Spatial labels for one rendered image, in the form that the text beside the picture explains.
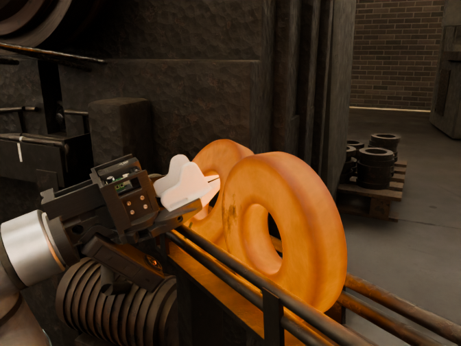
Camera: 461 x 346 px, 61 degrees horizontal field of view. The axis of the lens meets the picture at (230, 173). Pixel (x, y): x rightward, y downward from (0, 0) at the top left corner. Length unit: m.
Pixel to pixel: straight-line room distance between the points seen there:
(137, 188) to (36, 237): 0.11
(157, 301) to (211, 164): 0.24
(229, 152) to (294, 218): 0.19
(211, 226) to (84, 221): 0.14
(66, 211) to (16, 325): 0.13
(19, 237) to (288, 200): 0.28
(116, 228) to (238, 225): 0.15
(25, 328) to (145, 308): 0.19
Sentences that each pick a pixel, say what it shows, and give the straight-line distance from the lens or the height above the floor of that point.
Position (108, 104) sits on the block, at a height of 0.80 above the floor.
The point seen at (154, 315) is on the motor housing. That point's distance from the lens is 0.64.
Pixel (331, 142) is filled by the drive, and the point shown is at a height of 0.54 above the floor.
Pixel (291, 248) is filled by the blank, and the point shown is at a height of 0.73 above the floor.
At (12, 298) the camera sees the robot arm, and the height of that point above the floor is 0.63.
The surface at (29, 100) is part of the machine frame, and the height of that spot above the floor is 0.78.
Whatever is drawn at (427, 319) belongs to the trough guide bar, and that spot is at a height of 0.71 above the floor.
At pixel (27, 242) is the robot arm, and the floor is 0.70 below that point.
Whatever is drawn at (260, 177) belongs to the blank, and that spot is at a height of 0.78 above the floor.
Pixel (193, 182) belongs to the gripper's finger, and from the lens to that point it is 0.47.
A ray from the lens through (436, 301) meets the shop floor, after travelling 1.70.
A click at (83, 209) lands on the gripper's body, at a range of 0.45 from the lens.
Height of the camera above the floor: 0.89
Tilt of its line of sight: 17 degrees down
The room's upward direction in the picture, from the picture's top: straight up
